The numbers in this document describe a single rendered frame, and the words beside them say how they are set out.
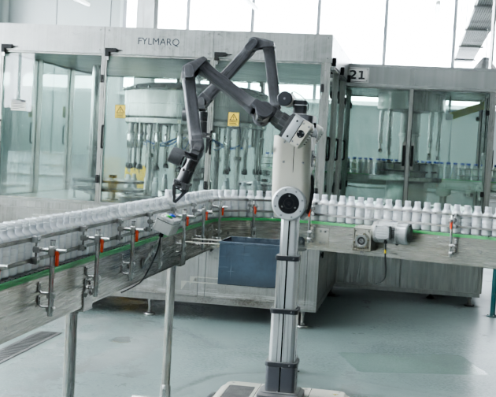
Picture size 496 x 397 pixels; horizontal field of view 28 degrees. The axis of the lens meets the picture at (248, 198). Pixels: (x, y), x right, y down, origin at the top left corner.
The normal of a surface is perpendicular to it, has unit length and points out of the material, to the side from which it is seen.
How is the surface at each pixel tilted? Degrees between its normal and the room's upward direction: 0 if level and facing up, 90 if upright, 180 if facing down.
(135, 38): 90
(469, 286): 90
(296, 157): 90
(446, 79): 90
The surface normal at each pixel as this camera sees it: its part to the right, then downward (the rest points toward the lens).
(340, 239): -0.47, 0.02
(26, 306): 0.98, 0.07
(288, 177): -0.18, 0.23
